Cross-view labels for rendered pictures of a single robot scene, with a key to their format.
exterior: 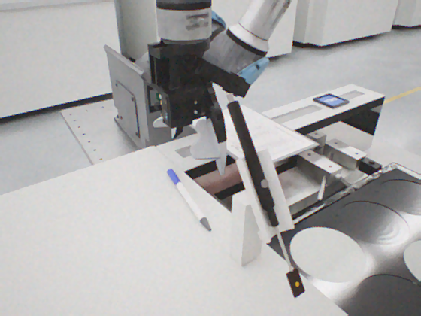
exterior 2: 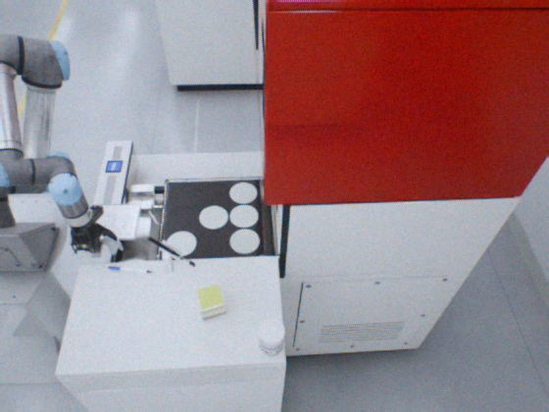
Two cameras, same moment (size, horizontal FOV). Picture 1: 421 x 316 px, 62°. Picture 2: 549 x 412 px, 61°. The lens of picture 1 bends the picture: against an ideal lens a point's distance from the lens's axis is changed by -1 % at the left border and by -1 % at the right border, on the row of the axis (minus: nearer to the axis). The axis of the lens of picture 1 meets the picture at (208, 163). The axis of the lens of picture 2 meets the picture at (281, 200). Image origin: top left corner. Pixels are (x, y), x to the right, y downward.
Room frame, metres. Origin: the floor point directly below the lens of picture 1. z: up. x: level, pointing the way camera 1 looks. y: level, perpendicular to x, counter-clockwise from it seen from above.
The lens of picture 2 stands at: (-0.37, 0.45, 2.25)
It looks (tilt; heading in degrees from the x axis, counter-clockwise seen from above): 51 degrees down; 298
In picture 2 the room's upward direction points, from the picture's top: 3 degrees clockwise
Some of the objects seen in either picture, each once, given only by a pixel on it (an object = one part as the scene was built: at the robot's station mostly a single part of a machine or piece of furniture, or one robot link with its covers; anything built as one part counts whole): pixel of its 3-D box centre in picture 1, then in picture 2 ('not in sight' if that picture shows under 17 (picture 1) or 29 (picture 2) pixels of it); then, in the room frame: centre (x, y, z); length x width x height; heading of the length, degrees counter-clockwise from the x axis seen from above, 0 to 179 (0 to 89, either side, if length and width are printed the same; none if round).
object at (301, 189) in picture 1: (288, 192); (139, 229); (0.52, -0.15, 0.87); 0.36 x 0.08 x 0.03; 125
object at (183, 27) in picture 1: (185, 24); (78, 213); (0.51, 0.03, 1.16); 0.08 x 0.08 x 0.05
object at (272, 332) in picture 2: not in sight; (271, 337); (-0.12, 0.00, 1.01); 0.07 x 0.07 x 0.10
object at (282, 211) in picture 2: not in sight; (274, 153); (0.24, -0.60, 1.02); 0.82 x 0.03 x 0.40; 125
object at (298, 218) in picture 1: (334, 199); (162, 219); (0.46, -0.21, 0.90); 0.38 x 0.01 x 0.01; 125
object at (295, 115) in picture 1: (283, 146); (113, 207); (0.65, -0.16, 0.89); 0.55 x 0.09 x 0.14; 125
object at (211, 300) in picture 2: not in sight; (211, 301); (0.09, -0.01, 1.00); 0.07 x 0.07 x 0.07; 50
